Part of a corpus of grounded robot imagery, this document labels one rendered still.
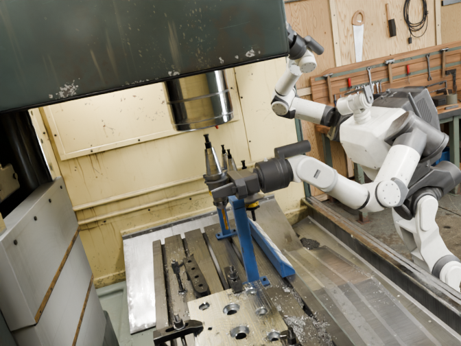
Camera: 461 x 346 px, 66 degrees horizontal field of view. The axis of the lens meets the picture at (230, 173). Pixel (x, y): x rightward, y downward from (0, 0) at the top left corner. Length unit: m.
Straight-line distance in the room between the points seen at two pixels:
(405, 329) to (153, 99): 1.46
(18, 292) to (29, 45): 0.45
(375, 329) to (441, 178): 0.66
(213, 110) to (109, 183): 1.23
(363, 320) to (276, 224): 0.80
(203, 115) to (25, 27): 0.38
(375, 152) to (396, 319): 0.57
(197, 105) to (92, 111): 1.14
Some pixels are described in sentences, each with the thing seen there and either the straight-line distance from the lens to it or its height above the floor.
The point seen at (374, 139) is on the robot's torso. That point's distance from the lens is 1.34.
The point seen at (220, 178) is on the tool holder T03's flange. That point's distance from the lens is 0.91.
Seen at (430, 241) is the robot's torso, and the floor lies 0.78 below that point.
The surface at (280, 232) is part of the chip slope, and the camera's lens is 1.94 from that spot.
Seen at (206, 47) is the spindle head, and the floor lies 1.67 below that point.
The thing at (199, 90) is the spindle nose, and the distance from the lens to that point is 0.82.
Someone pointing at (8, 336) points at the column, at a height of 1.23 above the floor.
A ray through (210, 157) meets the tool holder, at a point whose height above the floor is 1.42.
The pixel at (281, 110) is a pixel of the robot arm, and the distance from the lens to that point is 1.61.
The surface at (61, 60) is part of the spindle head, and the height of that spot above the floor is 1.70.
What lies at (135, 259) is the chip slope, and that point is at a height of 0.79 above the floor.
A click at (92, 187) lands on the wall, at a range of 1.98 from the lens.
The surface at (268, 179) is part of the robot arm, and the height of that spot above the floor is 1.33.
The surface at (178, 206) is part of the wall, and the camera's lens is 2.01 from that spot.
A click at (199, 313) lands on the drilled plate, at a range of 1.08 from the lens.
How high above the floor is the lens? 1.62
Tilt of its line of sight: 16 degrees down
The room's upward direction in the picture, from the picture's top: 12 degrees counter-clockwise
